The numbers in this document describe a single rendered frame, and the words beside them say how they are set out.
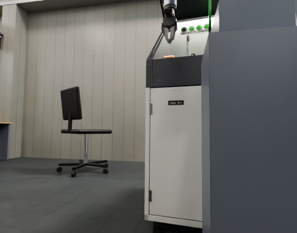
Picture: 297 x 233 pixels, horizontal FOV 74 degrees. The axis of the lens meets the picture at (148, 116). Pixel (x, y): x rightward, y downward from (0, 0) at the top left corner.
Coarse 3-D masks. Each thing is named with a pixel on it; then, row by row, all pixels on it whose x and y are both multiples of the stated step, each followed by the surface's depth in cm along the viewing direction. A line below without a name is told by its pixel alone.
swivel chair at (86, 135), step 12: (72, 96) 240; (72, 108) 242; (72, 132) 240; (84, 132) 235; (96, 132) 247; (108, 132) 260; (84, 144) 261; (84, 156) 259; (60, 168) 253; (72, 168) 228
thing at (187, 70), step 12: (156, 60) 110; (168, 60) 108; (180, 60) 107; (192, 60) 105; (156, 72) 110; (168, 72) 108; (180, 72) 106; (192, 72) 104; (156, 84) 110; (168, 84) 108; (180, 84) 106; (192, 84) 104
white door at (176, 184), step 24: (168, 96) 107; (192, 96) 103; (168, 120) 106; (192, 120) 103; (168, 144) 106; (192, 144) 102; (168, 168) 105; (192, 168) 101; (168, 192) 104; (192, 192) 100; (168, 216) 103; (192, 216) 100
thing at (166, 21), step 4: (164, 8) 113; (168, 16) 111; (172, 16) 111; (164, 20) 112; (168, 20) 111; (172, 20) 110; (176, 20) 114; (164, 24) 112; (168, 24) 111; (172, 24) 110; (168, 28) 115
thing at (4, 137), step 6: (0, 126) 352; (6, 126) 350; (0, 132) 352; (6, 132) 349; (0, 138) 351; (6, 138) 349; (0, 144) 350; (6, 144) 348; (0, 150) 349; (6, 150) 347; (0, 156) 348; (6, 156) 346
